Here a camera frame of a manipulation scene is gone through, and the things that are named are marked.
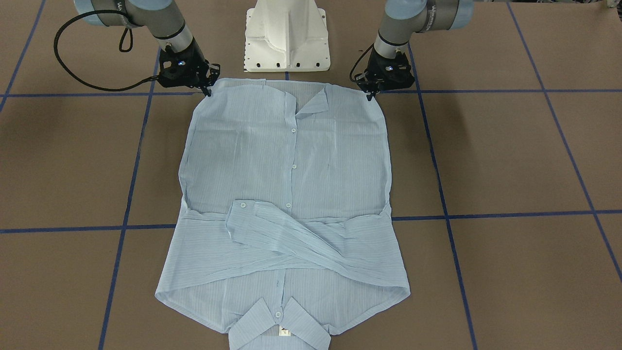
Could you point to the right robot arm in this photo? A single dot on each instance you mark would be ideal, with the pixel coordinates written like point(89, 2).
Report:
point(163, 18)

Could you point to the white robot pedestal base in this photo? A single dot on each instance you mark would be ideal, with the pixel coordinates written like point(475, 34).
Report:
point(286, 36)

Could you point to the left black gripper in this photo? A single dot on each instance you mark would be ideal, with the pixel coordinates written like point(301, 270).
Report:
point(373, 64)

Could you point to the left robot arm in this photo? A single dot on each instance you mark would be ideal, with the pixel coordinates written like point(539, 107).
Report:
point(404, 18)

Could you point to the light blue button-up shirt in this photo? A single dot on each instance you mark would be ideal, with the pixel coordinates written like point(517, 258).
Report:
point(284, 237)

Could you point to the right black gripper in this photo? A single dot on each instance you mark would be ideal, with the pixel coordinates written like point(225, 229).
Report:
point(196, 57)

